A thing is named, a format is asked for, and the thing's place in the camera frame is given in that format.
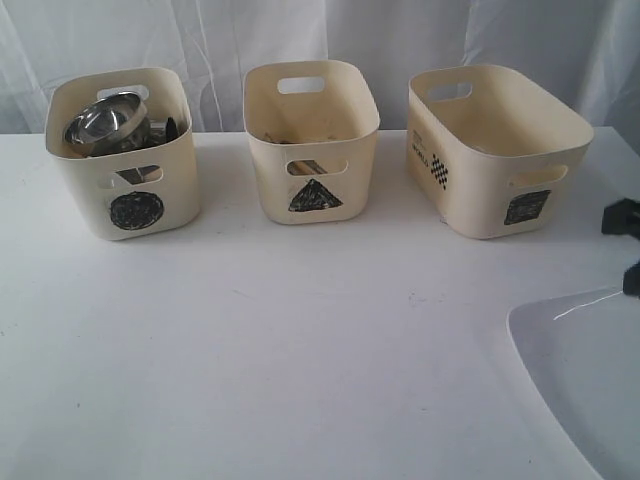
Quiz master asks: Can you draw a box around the cream bin with triangle mark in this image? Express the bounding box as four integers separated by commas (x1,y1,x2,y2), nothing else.
243,60,380,225

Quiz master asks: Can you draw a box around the white square plate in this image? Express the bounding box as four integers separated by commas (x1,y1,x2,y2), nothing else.
507,287,639,479

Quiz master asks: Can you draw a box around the steel mug with solid handle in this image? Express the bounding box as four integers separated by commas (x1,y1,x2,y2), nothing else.
145,117,183,148

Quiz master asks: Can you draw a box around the white curtain backdrop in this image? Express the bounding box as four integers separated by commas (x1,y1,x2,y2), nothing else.
1,1,639,142

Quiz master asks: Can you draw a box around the cream bin with circle mark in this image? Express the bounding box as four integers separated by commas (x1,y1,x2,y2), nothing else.
45,68,200,241

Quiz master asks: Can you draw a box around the stainless steel table knife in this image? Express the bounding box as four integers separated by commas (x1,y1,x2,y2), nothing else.
263,132,295,145

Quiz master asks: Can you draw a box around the wooden chopstick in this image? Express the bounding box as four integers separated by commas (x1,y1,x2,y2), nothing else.
286,160,327,176

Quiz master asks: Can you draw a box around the cream bin with square mark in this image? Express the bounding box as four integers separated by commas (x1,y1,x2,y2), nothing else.
406,65,594,239

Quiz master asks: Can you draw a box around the stainless steel bowl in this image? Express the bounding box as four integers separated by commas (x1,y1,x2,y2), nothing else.
63,91,150,157

